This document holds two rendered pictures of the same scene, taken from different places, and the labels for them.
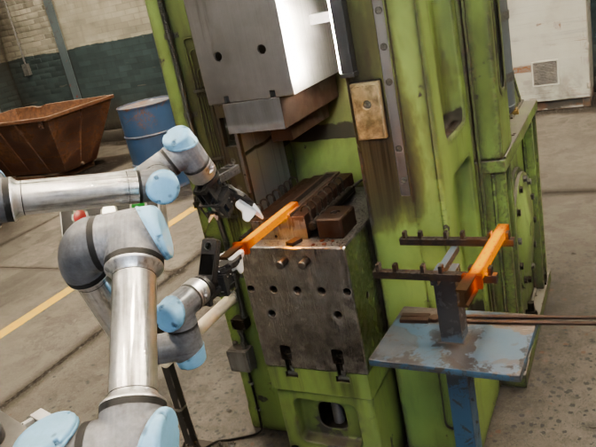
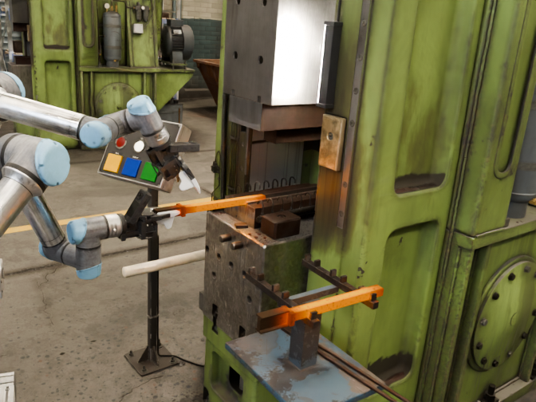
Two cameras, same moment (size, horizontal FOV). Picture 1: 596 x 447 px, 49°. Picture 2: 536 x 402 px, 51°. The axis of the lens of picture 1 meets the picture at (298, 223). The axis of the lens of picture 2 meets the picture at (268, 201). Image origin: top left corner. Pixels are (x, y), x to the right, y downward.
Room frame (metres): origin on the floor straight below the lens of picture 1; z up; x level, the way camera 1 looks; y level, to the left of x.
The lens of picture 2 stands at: (0.18, -0.77, 1.65)
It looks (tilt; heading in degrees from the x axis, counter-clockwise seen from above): 19 degrees down; 22
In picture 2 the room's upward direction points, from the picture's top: 4 degrees clockwise
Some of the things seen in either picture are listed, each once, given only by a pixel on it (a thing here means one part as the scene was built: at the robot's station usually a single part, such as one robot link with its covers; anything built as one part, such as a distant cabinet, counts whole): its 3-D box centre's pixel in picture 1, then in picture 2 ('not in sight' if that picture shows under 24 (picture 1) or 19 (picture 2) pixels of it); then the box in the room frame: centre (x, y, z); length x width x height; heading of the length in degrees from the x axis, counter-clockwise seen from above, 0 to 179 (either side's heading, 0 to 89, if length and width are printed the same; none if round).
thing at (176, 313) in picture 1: (177, 309); (87, 230); (1.43, 0.33, 0.98); 0.11 x 0.08 x 0.09; 150
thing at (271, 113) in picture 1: (284, 100); (290, 109); (2.13, -0.04, 1.32); 0.42 x 0.20 x 0.10; 150
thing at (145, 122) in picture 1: (156, 145); not in sight; (6.68, 1.26, 0.44); 0.59 x 0.59 x 0.88
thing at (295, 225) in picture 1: (305, 203); (283, 201); (2.13, -0.04, 0.96); 0.42 x 0.20 x 0.09; 150
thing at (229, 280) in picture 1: (213, 281); (136, 224); (1.57, 0.25, 0.98); 0.12 x 0.08 x 0.09; 150
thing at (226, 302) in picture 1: (199, 327); (171, 262); (2.04, 0.41, 0.62); 0.44 x 0.05 x 0.05; 150
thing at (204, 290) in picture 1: (196, 293); (112, 226); (1.50, 0.29, 0.99); 0.08 x 0.05 x 0.08; 60
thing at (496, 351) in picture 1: (455, 339); (301, 364); (1.55, -0.36, 0.67); 0.40 x 0.30 x 0.02; 58
